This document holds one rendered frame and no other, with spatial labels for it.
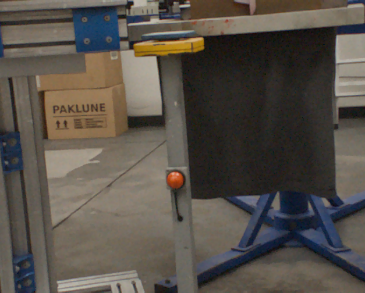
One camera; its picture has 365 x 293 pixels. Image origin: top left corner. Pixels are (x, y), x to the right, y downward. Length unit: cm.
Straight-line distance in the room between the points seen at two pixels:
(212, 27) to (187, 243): 52
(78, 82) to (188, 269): 482
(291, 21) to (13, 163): 72
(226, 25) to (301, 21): 17
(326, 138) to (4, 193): 78
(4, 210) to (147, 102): 509
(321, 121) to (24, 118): 72
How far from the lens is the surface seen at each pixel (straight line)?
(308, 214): 333
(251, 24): 181
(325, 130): 192
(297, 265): 306
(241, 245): 310
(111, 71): 651
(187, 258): 174
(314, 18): 180
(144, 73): 679
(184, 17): 243
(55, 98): 656
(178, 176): 166
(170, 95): 166
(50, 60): 167
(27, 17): 158
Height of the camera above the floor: 102
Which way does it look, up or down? 10 degrees down
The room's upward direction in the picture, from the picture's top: 4 degrees counter-clockwise
